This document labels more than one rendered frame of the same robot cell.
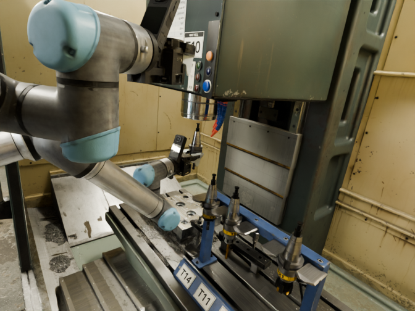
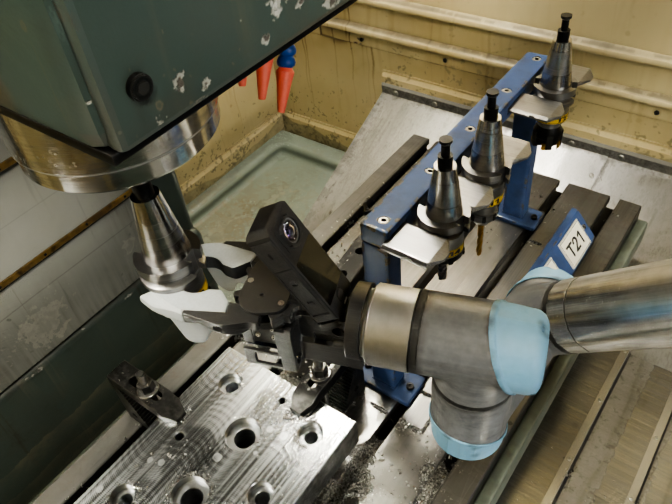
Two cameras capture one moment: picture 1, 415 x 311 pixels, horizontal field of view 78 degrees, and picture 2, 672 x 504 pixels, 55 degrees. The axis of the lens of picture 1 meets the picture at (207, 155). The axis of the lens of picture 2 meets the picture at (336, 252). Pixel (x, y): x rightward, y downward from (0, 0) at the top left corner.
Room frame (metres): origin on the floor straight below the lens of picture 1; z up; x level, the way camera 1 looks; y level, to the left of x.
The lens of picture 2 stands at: (1.01, 0.51, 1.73)
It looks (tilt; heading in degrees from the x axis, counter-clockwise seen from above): 44 degrees down; 262
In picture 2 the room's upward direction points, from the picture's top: 7 degrees counter-clockwise
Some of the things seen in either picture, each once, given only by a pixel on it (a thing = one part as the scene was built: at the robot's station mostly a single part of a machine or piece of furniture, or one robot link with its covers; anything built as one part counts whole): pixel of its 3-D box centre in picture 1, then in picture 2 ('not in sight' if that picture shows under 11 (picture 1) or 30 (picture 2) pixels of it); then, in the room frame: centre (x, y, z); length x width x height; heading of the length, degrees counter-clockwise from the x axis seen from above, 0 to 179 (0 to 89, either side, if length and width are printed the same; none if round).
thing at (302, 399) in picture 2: (199, 231); (326, 384); (0.98, 0.00, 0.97); 0.13 x 0.03 x 0.15; 41
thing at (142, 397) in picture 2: not in sight; (152, 402); (1.22, -0.05, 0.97); 0.13 x 0.03 x 0.15; 131
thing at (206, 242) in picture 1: (207, 231); (385, 317); (0.88, -0.04, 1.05); 0.10 x 0.05 x 0.30; 131
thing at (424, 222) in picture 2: (210, 204); (443, 218); (0.80, -0.03, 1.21); 0.06 x 0.06 x 0.03
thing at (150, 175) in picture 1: (150, 174); (478, 344); (0.86, 0.20, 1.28); 0.11 x 0.08 x 0.09; 150
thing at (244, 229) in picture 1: (244, 228); (504, 148); (0.68, -0.14, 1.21); 0.07 x 0.05 x 0.01; 131
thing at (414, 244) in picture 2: (201, 197); (419, 246); (0.84, 0.01, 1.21); 0.07 x 0.05 x 0.01; 131
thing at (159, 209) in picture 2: (196, 138); (156, 223); (1.11, 0.06, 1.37); 0.04 x 0.04 x 0.07
